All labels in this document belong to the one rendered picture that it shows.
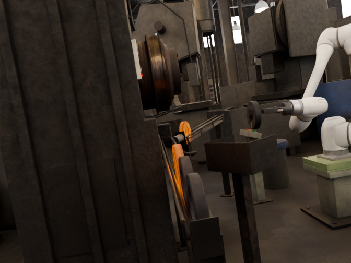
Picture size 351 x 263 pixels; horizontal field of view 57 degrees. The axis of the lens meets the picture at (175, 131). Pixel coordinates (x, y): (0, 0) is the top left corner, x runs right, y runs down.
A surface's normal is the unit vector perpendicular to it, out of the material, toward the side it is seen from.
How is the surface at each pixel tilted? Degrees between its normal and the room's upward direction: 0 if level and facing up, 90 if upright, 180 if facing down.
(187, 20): 90
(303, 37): 90
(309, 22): 90
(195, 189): 45
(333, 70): 89
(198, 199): 62
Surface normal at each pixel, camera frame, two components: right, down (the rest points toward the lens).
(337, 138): -0.62, 0.17
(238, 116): 0.34, 0.03
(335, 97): -0.43, 0.14
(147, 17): -0.15, 0.11
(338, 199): 0.12, 0.07
